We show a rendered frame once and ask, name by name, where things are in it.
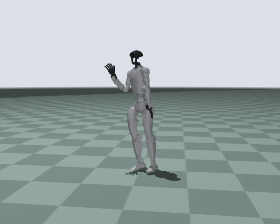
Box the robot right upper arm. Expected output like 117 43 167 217
122 71 131 92

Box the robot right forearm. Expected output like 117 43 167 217
112 76 124 90

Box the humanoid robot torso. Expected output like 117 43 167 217
130 65 146 113

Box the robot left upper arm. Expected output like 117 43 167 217
140 68 150 92

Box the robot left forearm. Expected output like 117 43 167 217
144 85 152 108

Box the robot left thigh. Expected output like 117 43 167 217
142 105 154 141

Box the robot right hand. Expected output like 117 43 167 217
105 63 117 79

